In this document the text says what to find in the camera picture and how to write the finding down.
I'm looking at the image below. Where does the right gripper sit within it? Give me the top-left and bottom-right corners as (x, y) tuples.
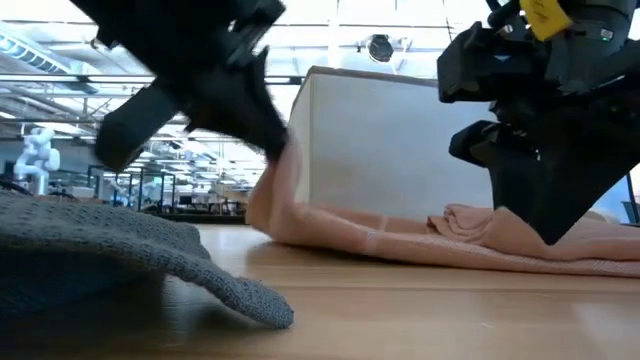
(437, 0), (640, 246)

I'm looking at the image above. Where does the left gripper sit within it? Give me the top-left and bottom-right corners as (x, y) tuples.
(69, 0), (289, 174)

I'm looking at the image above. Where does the beige fabric storage box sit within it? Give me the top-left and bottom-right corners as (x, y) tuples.
(288, 65), (496, 221)

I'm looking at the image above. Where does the pink striped towel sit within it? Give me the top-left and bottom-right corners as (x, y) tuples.
(244, 134), (640, 279)

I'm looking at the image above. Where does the grey waffle towel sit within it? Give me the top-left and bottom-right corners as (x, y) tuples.
(0, 189), (295, 330)

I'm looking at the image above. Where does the black slanted pole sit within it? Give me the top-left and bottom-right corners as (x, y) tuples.
(624, 172), (640, 224)

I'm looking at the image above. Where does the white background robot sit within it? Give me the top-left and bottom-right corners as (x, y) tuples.
(12, 127), (62, 197)

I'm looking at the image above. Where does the black ceiling cord reel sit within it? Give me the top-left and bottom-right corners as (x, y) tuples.
(367, 33), (396, 65)

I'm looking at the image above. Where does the yellow cable tag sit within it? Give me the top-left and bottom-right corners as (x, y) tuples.
(518, 0), (574, 42)

